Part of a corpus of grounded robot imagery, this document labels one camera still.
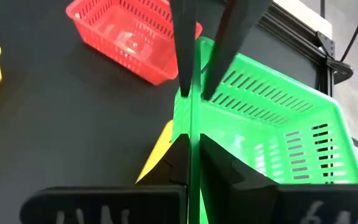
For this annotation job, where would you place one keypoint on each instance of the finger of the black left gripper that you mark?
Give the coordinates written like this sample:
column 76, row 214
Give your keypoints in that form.
column 185, row 37
column 238, row 28

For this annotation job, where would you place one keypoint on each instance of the black aluminium table frame rail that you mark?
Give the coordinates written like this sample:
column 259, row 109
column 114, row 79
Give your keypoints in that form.
column 294, row 34

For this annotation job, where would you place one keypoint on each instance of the green plastic slotted basket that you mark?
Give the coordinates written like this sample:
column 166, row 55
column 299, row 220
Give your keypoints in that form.
column 259, row 133

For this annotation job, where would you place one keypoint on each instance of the red plastic slotted basket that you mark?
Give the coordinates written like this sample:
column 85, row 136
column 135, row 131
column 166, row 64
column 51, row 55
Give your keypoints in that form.
column 126, row 34

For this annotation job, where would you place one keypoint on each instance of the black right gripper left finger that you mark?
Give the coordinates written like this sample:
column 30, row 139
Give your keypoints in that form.
column 177, row 168

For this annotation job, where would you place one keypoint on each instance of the white flat board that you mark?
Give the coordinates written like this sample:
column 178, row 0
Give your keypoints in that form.
column 303, row 15

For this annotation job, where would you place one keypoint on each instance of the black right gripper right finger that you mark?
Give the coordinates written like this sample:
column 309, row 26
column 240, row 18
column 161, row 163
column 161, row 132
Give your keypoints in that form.
column 219, row 168

